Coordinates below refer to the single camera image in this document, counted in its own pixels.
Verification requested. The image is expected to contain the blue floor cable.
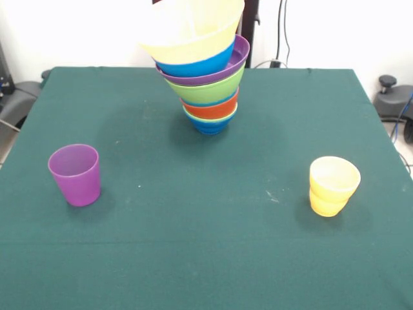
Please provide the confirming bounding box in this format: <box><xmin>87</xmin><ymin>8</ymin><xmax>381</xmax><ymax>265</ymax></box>
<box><xmin>389</xmin><ymin>92</ymin><xmax>413</xmax><ymax>143</ymax></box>

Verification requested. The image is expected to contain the large purple bowl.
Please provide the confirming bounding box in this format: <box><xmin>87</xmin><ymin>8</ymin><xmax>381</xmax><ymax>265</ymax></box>
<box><xmin>155</xmin><ymin>34</ymin><xmax>251</xmax><ymax>87</ymax></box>

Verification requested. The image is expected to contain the black wall cable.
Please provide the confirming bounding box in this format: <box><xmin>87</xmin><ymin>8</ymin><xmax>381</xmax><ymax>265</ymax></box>
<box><xmin>276</xmin><ymin>0</ymin><xmax>291</xmax><ymax>68</ymax></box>

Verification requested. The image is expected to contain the dark green tablecloth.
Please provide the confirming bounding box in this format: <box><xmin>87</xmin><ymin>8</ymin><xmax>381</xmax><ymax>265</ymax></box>
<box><xmin>0</xmin><ymin>66</ymin><xmax>413</xmax><ymax>310</ymax></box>

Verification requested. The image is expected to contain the large green bowl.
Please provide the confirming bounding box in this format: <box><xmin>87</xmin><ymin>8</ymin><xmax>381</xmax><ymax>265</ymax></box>
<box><xmin>165</xmin><ymin>66</ymin><xmax>247</xmax><ymax>108</ymax></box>

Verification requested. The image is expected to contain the purple cup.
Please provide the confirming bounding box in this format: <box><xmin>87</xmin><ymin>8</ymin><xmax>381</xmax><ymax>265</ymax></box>
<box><xmin>47</xmin><ymin>143</ymin><xmax>101</xmax><ymax>207</ymax></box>

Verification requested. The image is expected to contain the large blue bowl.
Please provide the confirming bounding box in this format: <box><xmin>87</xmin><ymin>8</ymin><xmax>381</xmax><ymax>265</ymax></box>
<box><xmin>152</xmin><ymin>41</ymin><xmax>236</xmax><ymax>78</ymax></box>

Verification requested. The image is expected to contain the red small bowl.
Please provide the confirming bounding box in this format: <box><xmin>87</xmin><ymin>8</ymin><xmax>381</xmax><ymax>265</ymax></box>
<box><xmin>179</xmin><ymin>88</ymin><xmax>240</xmax><ymax>121</ymax></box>

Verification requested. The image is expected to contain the dark blue small bowl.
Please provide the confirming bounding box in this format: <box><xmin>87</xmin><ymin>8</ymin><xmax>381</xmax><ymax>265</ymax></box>
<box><xmin>183</xmin><ymin>111</ymin><xmax>238</xmax><ymax>136</ymax></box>

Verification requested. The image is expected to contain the black pedestal leg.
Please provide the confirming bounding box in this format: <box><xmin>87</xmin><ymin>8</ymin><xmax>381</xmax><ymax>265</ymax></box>
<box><xmin>373</xmin><ymin>74</ymin><xmax>413</xmax><ymax>145</ymax></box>
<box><xmin>0</xmin><ymin>69</ymin><xmax>52</xmax><ymax>130</ymax></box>

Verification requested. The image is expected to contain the large orange bowl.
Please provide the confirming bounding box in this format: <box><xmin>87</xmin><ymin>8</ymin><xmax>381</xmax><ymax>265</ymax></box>
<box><xmin>137</xmin><ymin>0</ymin><xmax>246</xmax><ymax>65</ymax></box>

